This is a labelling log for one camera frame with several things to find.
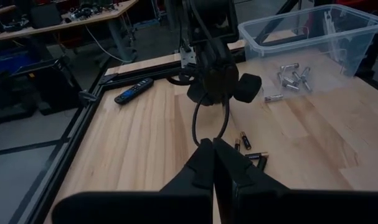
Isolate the black box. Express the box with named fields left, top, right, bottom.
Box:
left=0, top=60, right=83, bottom=125

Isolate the black monitor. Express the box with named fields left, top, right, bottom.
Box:
left=29, top=2, right=64, bottom=29

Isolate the black remote control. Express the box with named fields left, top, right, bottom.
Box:
left=114, top=77, right=154, bottom=105

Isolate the grey clamp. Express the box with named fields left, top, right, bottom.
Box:
left=78, top=90, right=99, bottom=105

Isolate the white hanging cable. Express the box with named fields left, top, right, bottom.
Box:
left=84, top=24, right=131, bottom=63

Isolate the dark blue crate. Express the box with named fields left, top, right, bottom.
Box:
left=0, top=46, right=55, bottom=76

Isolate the clear plastic storage bin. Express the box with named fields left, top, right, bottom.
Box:
left=237, top=3, right=378, bottom=101

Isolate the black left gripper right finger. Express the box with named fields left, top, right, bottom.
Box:
left=214, top=138, right=289, bottom=224

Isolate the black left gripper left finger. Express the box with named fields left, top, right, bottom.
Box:
left=159, top=138, right=215, bottom=224

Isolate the silver metal bracket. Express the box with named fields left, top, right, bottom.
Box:
left=179, top=46, right=197, bottom=68

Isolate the black looped gripper cable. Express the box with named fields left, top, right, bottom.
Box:
left=166, top=76, right=231, bottom=147

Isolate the wooden background desk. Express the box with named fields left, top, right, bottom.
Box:
left=0, top=0, right=139, bottom=63

